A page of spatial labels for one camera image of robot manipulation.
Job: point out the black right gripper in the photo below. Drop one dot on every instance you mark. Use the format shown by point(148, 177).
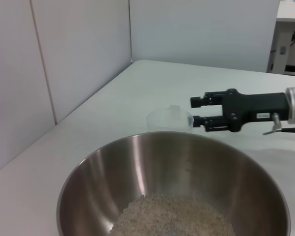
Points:
point(255, 105)

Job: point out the clear plastic measuring cup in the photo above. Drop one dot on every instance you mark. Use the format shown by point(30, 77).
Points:
point(162, 120)

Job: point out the stainless steel mixing bowl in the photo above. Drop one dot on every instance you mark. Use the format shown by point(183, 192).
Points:
point(186, 159)

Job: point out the small clear plastic cup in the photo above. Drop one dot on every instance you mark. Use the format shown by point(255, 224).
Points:
point(174, 214)

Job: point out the grey wall socket plate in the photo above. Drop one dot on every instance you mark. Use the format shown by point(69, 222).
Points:
point(283, 50)

